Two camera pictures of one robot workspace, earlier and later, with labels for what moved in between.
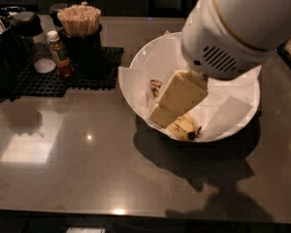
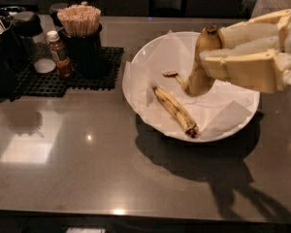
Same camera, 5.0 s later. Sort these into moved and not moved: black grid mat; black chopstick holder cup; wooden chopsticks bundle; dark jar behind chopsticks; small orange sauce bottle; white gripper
Moved: white gripper
Not moved: black chopstick holder cup; black grid mat; wooden chopsticks bundle; small orange sauce bottle; dark jar behind chopsticks
